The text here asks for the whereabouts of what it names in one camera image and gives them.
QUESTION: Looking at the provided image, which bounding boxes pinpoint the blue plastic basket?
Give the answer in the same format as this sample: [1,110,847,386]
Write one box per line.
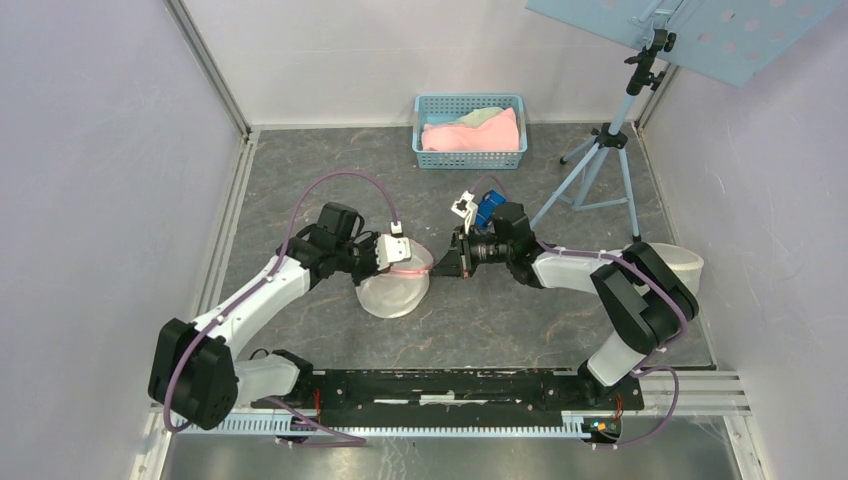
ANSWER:
[412,94,528,170]

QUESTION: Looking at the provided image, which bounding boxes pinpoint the light green cloth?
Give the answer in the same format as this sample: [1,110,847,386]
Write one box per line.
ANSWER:
[454,107,504,128]

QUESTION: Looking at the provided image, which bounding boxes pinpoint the pink cloth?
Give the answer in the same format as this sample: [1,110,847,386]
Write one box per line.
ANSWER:
[420,108,521,152]

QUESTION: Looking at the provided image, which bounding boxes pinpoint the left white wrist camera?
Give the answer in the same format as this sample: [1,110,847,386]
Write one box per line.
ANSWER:
[375,221,412,272]

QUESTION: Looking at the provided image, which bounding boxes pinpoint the blue tripod stand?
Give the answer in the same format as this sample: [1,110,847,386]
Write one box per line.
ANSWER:
[530,28,677,242]

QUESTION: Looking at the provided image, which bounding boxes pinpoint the white mesh laundry bag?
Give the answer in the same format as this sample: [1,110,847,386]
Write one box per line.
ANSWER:
[355,240,434,319]

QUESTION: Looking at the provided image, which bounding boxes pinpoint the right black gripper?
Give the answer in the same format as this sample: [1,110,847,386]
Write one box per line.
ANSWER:
[429,225,513,280]

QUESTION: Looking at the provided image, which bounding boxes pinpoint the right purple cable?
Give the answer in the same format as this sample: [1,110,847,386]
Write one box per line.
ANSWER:
[468,174,690,451]

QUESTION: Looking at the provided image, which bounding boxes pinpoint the light blue cable rail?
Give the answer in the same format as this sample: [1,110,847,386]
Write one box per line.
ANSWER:
[183,411,591,440]

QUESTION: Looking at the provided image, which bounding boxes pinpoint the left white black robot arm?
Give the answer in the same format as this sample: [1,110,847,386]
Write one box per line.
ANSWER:
[147,202,411,430]

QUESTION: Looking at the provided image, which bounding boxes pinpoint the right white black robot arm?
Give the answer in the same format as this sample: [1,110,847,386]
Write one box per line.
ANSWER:
[430,202,700,408]

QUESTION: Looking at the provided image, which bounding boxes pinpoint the light blue perforated board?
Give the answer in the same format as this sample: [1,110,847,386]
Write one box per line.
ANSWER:
[526,0,843,87]

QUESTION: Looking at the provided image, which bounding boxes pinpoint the blue toy car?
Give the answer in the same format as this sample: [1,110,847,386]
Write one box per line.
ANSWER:
[475,190,507,229]

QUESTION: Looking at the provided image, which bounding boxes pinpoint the white round tub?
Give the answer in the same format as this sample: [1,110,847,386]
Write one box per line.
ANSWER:
[651,242,705,296]

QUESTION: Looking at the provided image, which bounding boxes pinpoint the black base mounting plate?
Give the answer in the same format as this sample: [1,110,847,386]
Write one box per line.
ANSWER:
[282,368,645,428]

